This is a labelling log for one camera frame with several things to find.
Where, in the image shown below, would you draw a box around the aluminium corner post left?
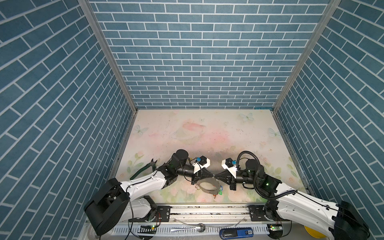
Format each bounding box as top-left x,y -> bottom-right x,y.
78,0 -> 138,114

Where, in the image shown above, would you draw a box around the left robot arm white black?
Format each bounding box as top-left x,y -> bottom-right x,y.
84,150 -> 211,240

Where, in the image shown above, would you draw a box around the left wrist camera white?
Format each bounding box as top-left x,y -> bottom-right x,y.
193,156 -> 211,174

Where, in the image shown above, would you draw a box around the aluminium corner post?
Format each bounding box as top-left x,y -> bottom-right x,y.
78,0 -> 138,114
272,0 -> 343,113

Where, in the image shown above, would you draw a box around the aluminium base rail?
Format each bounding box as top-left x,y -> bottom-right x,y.
98,204 -> 293,240

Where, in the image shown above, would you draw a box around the blue black device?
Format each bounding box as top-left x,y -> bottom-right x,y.
219,228 -> 254,240

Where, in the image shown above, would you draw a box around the yellow tape roll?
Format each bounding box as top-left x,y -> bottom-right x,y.
305,226 -> 326,239

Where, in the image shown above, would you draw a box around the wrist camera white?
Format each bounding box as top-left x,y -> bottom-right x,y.
193,156 -> 211,174
222,158 -> 238,178

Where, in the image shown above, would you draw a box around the metal rod tool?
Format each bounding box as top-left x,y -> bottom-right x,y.
170,217 -> 247,233

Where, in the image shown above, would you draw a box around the green handled pliers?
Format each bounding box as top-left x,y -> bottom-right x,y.
130,159 -> 157,180

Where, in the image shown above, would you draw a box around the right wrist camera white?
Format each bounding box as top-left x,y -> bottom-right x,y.
222,158 -> 238,178

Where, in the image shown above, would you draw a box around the aluminium corner post right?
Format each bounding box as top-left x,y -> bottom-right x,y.
272,0 -> 343,113

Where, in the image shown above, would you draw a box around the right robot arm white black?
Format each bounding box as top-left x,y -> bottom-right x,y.
214,151 -> 371,240

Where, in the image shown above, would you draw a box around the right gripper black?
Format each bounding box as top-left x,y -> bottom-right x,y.
214,168 -> 259,191

